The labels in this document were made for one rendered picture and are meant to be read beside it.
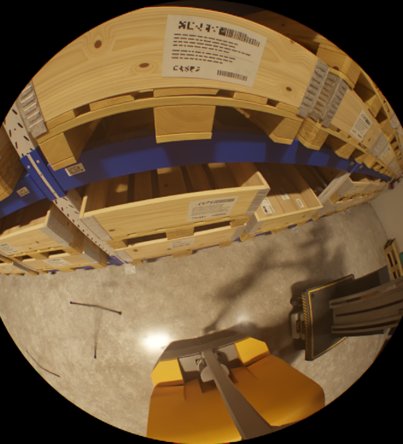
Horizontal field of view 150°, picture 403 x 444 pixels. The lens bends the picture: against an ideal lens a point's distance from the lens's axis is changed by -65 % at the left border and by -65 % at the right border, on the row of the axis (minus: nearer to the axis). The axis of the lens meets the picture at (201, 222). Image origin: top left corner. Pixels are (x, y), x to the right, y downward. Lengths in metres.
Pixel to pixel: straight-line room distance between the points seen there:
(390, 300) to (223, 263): 1.54
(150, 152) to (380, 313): 1.69
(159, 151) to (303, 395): 1.15
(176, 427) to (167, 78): 1.16
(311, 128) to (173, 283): 1.41
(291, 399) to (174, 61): 1.17
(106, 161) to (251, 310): 1.49
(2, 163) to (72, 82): 0.40
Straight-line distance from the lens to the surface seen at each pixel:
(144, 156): 0.50
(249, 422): 0.46
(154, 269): 1.44
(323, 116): 0.66
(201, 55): 0.37
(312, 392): 0.93
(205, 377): 1.08
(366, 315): 1.56
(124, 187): 0.93
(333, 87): 0.67
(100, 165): 0.53
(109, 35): 0.37
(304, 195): 1.70
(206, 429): 0.87
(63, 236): 0.86
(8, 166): 0.71
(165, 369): 1.16
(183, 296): 1.39
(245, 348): 1.17
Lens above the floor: 1.39
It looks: 59 degrees down
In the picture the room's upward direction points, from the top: 12 degrees clockwise
